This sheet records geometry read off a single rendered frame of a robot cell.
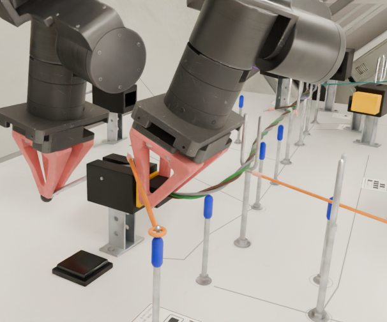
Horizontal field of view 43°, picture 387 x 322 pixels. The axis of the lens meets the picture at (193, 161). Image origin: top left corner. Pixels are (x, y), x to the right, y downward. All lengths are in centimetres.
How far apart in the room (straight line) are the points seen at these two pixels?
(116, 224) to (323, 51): 26
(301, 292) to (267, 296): 3
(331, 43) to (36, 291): 33
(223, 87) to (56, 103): 18
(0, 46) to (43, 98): 191
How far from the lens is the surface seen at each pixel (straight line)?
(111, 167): 48
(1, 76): 227
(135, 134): 42
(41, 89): 50
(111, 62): 42
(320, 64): 43
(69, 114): 51
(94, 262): 48
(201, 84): 39
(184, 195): 46
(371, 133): 97
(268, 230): 57
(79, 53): 43
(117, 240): 51
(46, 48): 49
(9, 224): 59
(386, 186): 77
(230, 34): 38
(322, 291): 43
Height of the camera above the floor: 143
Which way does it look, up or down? 29 degrees down
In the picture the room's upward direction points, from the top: 55 degrees clockwise
